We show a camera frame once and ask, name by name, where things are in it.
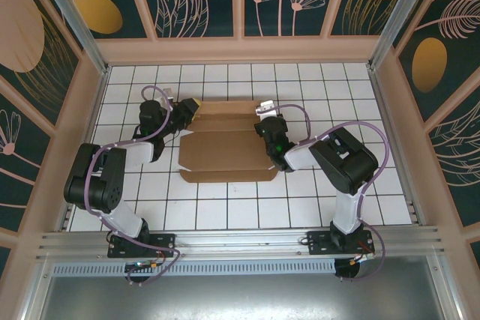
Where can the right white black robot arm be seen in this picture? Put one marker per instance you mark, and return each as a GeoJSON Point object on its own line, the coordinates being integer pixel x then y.
{"type": "Point", "coordinates": [348, 207]}

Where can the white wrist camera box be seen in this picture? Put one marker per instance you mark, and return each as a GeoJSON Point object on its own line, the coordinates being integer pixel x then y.
{"type": "Point", "coordinates": [167, 96]}
{"type": "Point", "coordinates": [268, 109]}

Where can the aluminium front rail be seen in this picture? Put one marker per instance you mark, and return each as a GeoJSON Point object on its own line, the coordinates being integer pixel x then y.
{"type": "Point", "coordinates": [240, 239]}

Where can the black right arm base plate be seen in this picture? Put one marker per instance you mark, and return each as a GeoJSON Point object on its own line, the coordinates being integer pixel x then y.
{"type": "Point", "coordinates": [320, 243]}

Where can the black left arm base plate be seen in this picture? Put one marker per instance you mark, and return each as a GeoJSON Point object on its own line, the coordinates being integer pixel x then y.
{"type": "Point", "coordinates": [161, 245]}

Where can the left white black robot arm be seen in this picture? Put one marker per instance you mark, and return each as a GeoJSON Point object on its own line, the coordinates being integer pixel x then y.
{"type": "Point", "coordinates": [127, 219]}

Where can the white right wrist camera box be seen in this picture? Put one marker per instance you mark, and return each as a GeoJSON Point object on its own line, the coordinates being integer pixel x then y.
{"type": "Point", "coordinates": [268, 109]}

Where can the aluminium side rail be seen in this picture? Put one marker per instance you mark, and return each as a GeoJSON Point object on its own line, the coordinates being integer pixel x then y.
{"type": "Point", "coordinates": [390, 121]}

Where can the grey metal sheet panel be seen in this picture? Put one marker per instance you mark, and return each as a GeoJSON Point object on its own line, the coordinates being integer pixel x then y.
{"type": "Point", "coordinates": [240, 297]}

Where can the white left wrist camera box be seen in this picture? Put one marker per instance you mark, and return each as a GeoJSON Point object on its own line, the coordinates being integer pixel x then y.
{"type": "Point", "coordinates": [167, 96]}

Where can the brown cardboard box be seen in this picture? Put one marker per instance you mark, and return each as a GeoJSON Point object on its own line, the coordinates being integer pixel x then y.
{"type": "Point", "coordinates": [225, 147]}

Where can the aluminium corner post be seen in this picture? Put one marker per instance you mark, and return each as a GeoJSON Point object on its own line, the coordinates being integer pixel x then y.
{"type": "Point", "coordinates": [397, 16]}
{"type": "Point", "coordinates": [75, 16]}

